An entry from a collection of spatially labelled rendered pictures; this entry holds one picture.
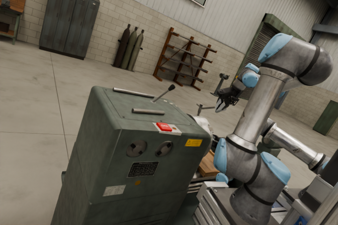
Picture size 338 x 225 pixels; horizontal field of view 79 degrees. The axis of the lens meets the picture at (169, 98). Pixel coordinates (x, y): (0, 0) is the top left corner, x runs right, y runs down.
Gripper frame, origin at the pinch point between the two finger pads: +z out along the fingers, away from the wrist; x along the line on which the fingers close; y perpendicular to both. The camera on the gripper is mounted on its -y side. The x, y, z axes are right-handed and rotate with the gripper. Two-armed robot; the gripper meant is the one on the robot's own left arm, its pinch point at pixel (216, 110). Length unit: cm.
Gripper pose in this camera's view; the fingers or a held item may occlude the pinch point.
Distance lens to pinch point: 134.6
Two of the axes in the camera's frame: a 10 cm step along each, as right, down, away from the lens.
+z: -4.8, 7.6, 4.5
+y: 7.9, 1.5, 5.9
